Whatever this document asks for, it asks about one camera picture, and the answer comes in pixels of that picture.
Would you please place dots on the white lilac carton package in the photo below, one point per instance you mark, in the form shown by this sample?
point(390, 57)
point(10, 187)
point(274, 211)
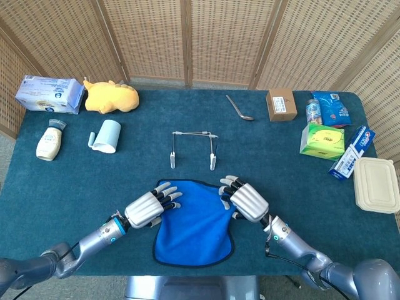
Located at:
point(47, 93)

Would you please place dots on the green tissue box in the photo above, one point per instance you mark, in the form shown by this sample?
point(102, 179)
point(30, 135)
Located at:
point(322, 140)

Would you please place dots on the beige lidded food container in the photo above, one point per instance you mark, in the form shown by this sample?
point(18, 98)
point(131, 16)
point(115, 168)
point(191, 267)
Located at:
point(375, 184)

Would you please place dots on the blue snack bag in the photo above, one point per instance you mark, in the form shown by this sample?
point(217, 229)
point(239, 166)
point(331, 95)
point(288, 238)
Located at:
point(334, 109)

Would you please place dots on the light blue plastic mug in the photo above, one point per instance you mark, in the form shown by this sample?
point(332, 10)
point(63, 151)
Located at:
point(107, 134)

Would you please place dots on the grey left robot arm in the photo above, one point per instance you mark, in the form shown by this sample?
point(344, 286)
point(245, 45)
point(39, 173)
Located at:
point(62, 259)

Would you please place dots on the teal carpet table cover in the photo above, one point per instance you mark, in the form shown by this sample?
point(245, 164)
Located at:
point(93, 193)

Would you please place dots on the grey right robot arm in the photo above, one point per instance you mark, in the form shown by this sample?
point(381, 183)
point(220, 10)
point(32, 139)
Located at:
point(312, 256)

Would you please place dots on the cream squeeze bottle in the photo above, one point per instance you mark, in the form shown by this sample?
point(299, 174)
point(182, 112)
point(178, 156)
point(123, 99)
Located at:
point(48, 142)

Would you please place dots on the grey robot torso base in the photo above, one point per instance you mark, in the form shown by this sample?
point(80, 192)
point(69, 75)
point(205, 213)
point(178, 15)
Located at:
point(187, 287)

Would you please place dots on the woven wooden folding screen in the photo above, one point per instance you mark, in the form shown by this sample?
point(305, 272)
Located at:
point(150, 37)

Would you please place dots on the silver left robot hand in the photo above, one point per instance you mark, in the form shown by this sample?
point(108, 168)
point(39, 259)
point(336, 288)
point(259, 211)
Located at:
point(143, 209)

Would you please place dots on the brown cardboard box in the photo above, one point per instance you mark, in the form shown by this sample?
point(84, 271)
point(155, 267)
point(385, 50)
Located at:
point(281, 104)

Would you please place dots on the blue white toothpaste box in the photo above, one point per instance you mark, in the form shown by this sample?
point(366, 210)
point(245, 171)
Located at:
point(350, 156)

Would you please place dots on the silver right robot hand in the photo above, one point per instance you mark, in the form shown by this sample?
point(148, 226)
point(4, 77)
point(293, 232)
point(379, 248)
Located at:
point(250, 203)

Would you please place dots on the blue microfiber cloth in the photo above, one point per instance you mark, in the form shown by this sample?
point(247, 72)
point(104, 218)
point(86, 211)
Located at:
point(193, 231)

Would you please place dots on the metal spoon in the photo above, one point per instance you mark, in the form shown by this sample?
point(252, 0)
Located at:
point(247, 117)

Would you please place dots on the yellow plush toy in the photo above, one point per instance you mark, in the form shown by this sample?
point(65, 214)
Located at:
point(112, 97)

